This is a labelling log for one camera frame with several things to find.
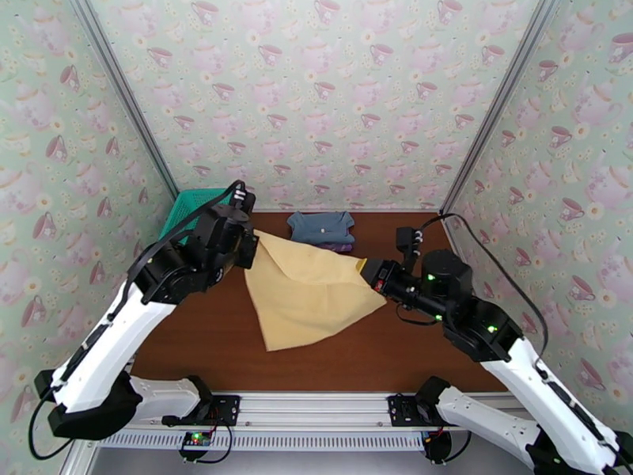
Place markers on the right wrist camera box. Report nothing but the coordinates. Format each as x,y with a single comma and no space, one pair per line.
406,238

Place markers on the aluminium frame post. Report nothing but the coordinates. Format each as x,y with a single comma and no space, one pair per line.
504,92
124,92

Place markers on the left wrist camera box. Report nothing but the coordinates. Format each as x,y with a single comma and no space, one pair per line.
243,199

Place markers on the blue tank top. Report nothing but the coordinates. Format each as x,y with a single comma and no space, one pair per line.
316,226

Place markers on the black circuit board mount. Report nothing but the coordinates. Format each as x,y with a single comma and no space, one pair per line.
195,455

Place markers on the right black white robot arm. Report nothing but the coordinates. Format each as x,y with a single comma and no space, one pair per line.
544,389

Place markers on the green lit circuit board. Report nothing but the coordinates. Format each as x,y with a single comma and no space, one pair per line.
197,440

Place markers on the teal plastic laundry basket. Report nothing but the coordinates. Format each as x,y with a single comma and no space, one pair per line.
183,211

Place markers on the purple shirt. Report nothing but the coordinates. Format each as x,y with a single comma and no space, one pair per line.
341,248

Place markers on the aluminium back edge strip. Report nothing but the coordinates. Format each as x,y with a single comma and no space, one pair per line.
395,210

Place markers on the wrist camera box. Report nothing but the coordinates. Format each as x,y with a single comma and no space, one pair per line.
406,238
243,199

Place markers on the left aluminium frame post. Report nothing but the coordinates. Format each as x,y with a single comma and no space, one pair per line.
124,92

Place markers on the right aluminium frame post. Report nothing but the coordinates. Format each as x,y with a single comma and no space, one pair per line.
504,92

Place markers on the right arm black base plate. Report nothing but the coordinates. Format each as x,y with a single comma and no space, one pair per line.
403,409

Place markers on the tan yellow cloth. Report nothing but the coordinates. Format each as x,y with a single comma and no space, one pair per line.
306,300

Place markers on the aluminium mounting rail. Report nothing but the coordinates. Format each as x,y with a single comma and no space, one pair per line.
316,409

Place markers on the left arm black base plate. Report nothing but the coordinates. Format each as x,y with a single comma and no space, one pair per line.
225,409

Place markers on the black round mount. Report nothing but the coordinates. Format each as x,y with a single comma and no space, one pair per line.
439,446

